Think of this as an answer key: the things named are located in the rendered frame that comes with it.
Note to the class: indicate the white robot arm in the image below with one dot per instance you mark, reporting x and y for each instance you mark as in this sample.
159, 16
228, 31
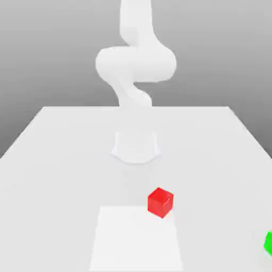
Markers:
136, 63

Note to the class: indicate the small red cube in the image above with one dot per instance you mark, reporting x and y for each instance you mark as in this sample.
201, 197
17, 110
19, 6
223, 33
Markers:
160, 202

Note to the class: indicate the small green cube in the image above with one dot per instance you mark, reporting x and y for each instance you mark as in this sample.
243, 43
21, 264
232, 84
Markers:
269, 243

